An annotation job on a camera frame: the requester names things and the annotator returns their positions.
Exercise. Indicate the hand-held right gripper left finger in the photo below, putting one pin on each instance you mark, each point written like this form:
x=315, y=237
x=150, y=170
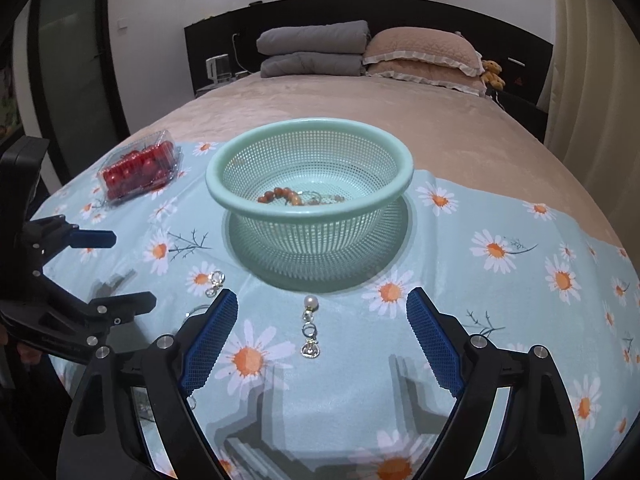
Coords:
x=212, y=340

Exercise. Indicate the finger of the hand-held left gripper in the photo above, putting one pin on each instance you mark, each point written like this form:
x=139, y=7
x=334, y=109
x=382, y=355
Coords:
x=125, y=305
x=92, y=239

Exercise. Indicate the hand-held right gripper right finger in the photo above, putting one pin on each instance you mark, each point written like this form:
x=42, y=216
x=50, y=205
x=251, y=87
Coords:
x=434, y=340

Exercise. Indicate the small silver earring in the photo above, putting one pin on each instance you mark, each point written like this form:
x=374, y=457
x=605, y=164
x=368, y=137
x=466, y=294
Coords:
x=216, y=279

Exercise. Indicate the silver pearl pendant earring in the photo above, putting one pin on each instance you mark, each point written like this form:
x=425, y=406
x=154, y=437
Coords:
x=310, y=348

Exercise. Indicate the green plastic mesh basket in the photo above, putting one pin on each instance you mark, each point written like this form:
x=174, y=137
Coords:
x=300, y=252

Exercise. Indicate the clear box of cherry tomatoes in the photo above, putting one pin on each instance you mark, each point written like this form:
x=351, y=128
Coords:
x=137, y=167

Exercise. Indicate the daisy print blue cloth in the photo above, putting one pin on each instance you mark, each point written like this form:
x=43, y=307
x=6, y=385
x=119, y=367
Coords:
x=350, y=370

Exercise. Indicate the dark framed glass door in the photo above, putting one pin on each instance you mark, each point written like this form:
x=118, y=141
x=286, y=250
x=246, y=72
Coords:
x=75, y=60

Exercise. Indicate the white kettle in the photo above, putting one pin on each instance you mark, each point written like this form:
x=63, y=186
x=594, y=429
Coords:
x=218, y=69

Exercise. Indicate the black nightstand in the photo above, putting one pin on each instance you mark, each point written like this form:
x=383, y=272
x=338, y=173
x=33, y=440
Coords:
x=525, y=112

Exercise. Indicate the beige bed blanket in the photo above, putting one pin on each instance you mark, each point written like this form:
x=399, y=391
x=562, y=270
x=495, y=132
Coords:
x=350, y=100

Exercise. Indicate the pink frilled pillow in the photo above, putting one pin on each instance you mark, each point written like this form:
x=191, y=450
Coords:
x=420, y=45
x=430, y=76

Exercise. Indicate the brown teddy bear toy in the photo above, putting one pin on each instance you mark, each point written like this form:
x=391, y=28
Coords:
x=492, y=74

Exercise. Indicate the grey folded quilt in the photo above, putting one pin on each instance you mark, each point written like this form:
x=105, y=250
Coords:
x=310, y=37
x=310, y=66

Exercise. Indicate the cream curtain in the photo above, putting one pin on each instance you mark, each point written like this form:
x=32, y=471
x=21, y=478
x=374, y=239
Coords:
x=590, y=85

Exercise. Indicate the black headboard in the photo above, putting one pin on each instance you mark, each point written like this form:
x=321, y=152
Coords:
x=310, y=10

